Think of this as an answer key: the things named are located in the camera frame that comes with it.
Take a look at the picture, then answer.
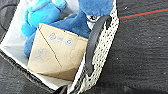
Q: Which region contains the brown cardboard box with print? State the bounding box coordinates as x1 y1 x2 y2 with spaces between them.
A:
26 22 90 82

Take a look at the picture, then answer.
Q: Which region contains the dark blue plush toy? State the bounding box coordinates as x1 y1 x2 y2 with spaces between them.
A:
23 0 116 58

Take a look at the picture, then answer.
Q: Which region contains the light blue plush toy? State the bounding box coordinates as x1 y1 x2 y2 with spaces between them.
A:
20 0 68 38

